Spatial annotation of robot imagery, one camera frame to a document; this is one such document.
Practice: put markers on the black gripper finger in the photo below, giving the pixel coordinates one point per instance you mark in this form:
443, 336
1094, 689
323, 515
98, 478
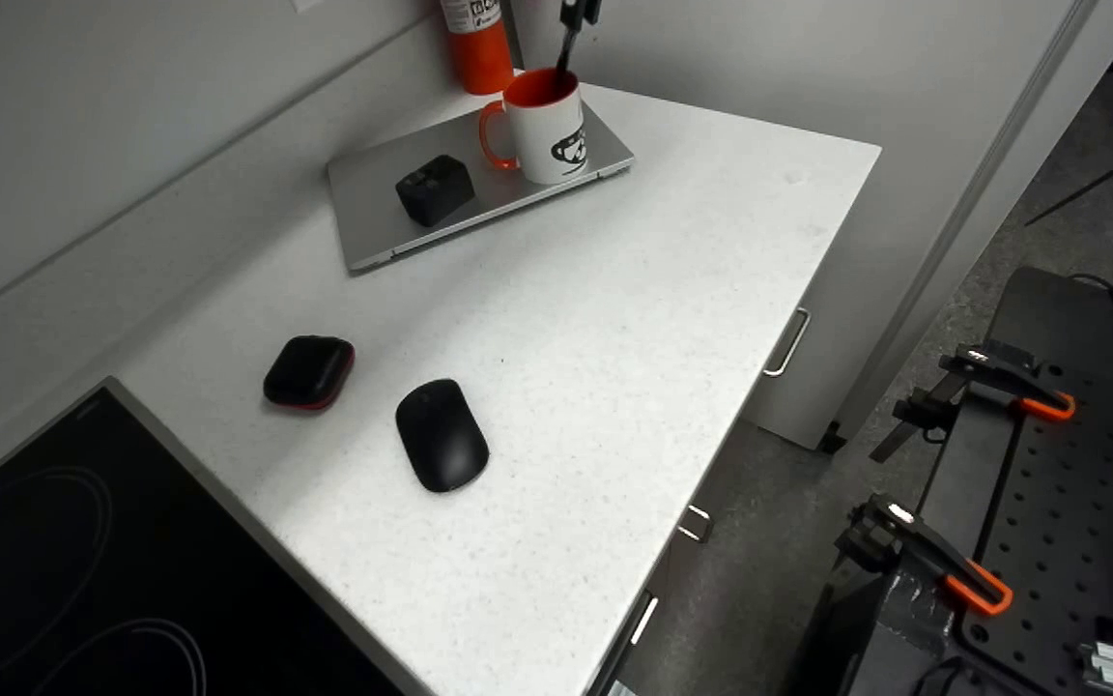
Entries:
578, 14

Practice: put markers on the black pen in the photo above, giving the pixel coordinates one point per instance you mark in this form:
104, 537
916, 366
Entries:
565, 49

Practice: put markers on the orange fire extinguisher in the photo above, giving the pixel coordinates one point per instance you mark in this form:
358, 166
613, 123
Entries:
480, 45

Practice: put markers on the white mug orange interior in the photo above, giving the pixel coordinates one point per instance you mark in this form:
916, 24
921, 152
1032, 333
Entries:
536, 127

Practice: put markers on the small black box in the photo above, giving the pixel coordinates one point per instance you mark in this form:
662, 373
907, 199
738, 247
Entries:
433, 190

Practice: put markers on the silver closed laptop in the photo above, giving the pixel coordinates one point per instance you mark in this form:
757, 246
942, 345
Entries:
371, 221

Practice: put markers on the black earbud case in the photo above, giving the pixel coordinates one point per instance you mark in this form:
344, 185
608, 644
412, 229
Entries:
310, 373

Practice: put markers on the black computer mouse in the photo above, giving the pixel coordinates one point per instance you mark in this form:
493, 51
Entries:
443, 434

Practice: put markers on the upper orange black clamp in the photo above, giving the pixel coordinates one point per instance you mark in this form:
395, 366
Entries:
1000, 373

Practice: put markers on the orange black clamp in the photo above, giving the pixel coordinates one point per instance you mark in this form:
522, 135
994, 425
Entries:
1000, 373
881, 536

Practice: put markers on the lower orange black clamp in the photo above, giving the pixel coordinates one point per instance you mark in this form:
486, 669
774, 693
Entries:
881, 536

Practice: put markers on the black induction cooktop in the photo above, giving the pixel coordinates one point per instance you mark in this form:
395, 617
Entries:
129, 572

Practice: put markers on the black perforated robot table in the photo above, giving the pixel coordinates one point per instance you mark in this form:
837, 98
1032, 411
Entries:
1032, 504

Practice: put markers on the upper silver drawer handle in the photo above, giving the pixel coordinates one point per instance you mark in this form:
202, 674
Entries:
787, 345

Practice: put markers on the silver drawer handle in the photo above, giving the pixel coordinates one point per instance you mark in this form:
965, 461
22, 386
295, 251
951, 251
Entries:
787, 345
697, 522
626, 644

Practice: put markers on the middle silver drawer handle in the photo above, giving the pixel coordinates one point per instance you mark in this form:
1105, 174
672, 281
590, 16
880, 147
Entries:
697, 522

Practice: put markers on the lower silver drawer handle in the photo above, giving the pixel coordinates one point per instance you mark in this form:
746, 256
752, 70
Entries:
626, 644

